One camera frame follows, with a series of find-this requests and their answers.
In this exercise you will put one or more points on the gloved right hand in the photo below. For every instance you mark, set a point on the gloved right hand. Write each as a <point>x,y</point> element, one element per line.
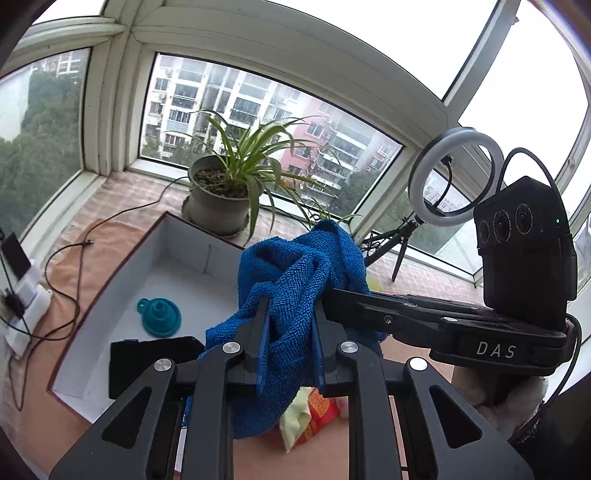
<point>506,401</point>

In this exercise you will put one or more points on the ring light on tripod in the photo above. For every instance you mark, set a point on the ring light on tripod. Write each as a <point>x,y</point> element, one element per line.
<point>441,221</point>

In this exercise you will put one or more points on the teal silicone funnel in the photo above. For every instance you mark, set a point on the teal silicone funnel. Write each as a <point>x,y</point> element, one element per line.
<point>160,317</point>

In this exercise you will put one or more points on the red fabric bag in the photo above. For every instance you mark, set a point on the red fabric bag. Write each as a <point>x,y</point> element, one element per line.
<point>323,411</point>

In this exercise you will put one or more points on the blue towel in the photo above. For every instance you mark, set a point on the blue towel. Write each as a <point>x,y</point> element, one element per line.
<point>291,274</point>

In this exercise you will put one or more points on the black phone charger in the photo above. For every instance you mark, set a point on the black phone charger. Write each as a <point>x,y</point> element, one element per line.
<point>13,252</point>

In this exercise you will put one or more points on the brown cardboard box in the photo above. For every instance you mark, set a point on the brown cardboard box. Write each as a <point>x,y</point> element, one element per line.
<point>174,260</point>

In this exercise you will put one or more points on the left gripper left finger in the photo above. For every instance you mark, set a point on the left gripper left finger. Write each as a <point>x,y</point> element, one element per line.
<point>175,415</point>

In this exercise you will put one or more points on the light green cloth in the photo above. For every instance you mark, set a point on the light green cloth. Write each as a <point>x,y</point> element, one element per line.
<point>295,419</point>

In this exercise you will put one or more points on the white power strip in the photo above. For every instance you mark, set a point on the white power strip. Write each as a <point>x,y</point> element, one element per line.
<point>36,300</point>

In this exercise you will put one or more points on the black right camera box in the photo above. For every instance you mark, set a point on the black right camera box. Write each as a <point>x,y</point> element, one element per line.
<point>527,249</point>

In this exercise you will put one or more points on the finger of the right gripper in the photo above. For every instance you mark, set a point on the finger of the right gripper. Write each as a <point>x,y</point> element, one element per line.
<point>395,315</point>
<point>435,303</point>

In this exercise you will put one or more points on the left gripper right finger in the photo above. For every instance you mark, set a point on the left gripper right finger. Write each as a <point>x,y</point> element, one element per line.
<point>405,419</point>

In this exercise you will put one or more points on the potted spider plant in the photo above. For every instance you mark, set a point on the potted spider plant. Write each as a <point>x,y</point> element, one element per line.
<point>226,186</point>

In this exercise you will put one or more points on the black fabric pouch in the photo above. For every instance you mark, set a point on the black fabric pouch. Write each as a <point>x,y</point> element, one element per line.
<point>130,358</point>

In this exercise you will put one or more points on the pink table mat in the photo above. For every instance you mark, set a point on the pink table mat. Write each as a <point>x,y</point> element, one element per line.
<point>39,426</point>

